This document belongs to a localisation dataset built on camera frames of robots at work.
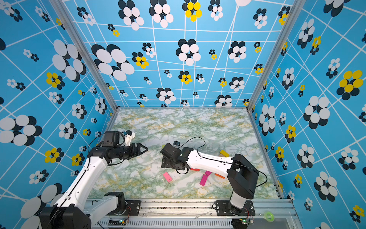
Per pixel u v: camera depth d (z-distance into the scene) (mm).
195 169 518
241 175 430
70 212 393
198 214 725
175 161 618
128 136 732
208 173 852
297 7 680
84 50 845
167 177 841
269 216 707
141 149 715
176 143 766
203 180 829
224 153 937
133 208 738
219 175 848
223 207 727
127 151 691
